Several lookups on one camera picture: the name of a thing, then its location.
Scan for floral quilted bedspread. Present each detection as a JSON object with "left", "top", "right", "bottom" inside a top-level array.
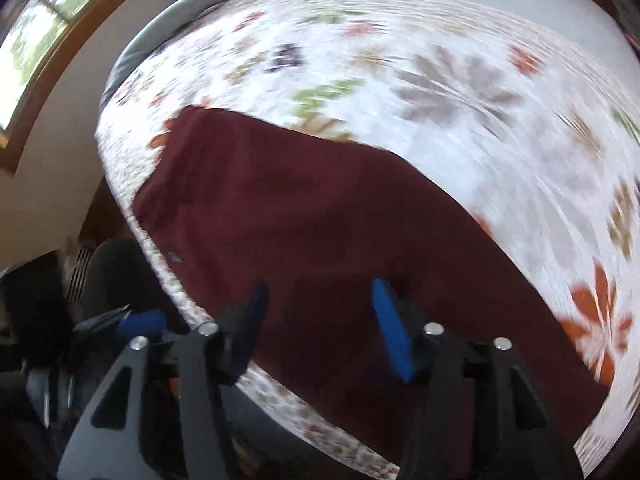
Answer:
[{"left": 94, "top": 0, "right": 640, "bottom": 480}]

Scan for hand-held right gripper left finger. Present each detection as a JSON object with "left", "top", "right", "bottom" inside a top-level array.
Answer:
[{"left": 57, "top": 280, "right": 271, "bottom": 480}]

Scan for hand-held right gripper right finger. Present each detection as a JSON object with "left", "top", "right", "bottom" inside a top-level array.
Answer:
[{"left": 371, "top": 278, "right": 586, "bottom": 480}]

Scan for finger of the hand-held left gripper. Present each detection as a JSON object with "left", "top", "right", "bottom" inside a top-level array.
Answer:
[
  {"left": 117, "top": 309, "right": 167, "bottom": 337},
  {"left": 72, "top": 305, "right": 132, "bottom": 335}
]

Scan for wood framed window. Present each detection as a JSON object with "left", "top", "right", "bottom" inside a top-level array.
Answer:
[{"left": 0, "top": 0, "right": 166, "bottom": 176}]

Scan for maroon pants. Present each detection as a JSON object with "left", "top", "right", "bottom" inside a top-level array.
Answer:
[{"left": 132, "top": 105, "right": 608, "bottom": 468}]

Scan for light blue duvet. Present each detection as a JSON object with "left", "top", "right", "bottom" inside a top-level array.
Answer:
[{"left": 99, "top": 0, "right": 326, "bottom": 108}]

